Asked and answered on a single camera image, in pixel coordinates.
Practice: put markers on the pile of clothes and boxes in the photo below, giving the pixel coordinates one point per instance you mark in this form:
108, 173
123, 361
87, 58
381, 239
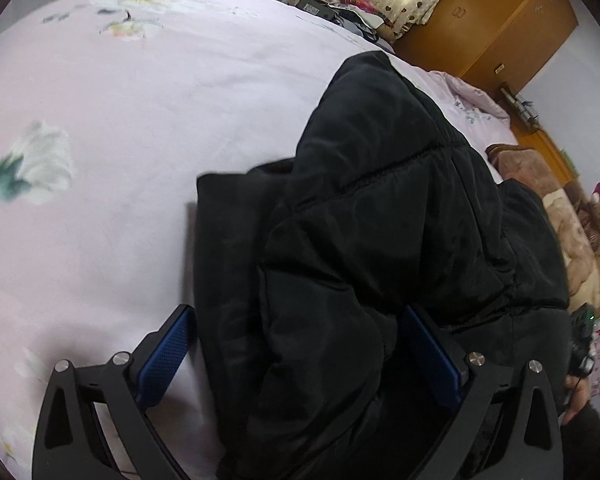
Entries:
350, 12

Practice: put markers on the pink pillow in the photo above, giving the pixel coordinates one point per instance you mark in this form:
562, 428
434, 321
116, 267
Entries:
475, 100

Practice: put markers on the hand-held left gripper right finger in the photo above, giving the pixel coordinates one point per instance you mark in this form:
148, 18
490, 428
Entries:
430, 355

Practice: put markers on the brown plush blanket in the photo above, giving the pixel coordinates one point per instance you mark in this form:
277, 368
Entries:
575, 245

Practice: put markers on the person's right forearm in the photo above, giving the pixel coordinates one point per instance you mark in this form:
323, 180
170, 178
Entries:
585, 445

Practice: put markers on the bed with pink floral sheet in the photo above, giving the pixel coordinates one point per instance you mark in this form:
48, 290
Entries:
130, 160

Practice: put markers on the person's right hand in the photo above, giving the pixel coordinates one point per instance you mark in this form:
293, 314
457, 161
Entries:
576, 402

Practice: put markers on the small cluttered wall shelf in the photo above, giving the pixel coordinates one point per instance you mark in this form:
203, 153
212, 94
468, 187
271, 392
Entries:
520, 107

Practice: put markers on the wooden wardrobe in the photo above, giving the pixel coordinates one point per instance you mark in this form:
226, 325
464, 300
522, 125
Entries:
495, 25

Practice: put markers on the black padded jacket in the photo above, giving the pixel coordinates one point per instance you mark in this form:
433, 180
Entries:
380, 210

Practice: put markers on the wooden headboard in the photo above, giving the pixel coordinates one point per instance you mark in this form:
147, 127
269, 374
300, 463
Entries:
550, 152

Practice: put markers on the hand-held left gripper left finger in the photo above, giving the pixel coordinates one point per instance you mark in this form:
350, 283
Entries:
165, 360

